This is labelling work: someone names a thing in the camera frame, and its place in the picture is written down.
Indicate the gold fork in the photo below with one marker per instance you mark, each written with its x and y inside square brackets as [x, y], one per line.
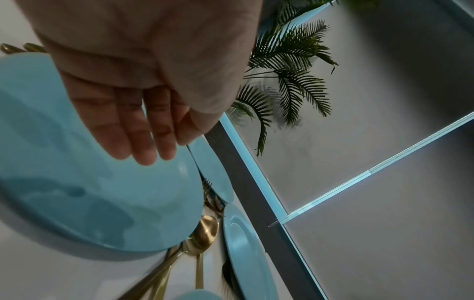
[213, 202]
[159, 268]

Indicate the white roller blind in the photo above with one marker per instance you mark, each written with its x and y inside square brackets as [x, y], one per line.
[388, 234]
[370, 131]

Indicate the golden cutlery spoon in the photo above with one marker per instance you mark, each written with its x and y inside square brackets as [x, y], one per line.
[35, 47]
[201, 231]
[9, 48]

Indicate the person's left hand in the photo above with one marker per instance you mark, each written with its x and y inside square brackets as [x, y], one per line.
[148, 58]

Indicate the light blue plate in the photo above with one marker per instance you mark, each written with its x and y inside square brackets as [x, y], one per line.
[214, 170]
[74, 190]
[248, 252]

